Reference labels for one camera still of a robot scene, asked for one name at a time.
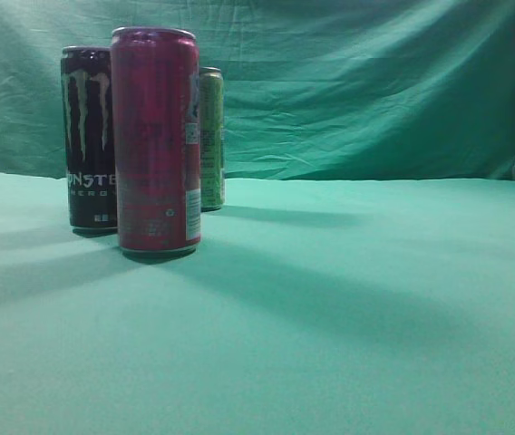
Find light green drink can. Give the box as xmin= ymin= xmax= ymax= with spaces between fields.
xmin=199 ymin=67 xmax=225 ymax=211

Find pink slim drink can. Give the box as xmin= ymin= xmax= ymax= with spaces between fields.
xmin=111 ymin=27 xmax=201 ymax=255

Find green table cloth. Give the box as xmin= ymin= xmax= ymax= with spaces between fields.
xmin=0 ymin=174 xmax=515 ymax=434

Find green backdrop cloth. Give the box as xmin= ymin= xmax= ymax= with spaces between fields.
xmin=0 ymin=1 xmax=515 ymax=179

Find black Monster energy can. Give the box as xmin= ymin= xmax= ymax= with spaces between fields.
xmin=61 ymin=46 xmax=117 ymax=233

